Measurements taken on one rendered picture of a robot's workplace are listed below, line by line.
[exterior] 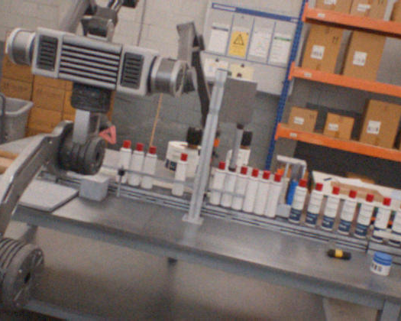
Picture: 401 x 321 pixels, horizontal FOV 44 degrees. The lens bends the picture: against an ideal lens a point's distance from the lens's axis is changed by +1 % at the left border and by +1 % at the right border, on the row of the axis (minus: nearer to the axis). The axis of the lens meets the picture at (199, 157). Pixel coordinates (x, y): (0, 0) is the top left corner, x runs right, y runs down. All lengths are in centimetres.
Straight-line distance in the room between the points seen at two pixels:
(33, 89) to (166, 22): 207
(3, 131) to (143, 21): 317
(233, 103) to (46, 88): 385
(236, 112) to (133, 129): 493
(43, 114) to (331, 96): 356
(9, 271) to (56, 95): 444
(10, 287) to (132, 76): 73
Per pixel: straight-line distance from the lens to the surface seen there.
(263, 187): 227
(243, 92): 212
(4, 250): 139
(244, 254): 195
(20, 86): 584
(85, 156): 170
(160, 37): 683
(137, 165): 234
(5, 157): 276
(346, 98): 666
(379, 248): 236
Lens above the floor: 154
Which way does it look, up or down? 12 degrees down
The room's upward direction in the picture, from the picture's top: 11 degrees clockwise
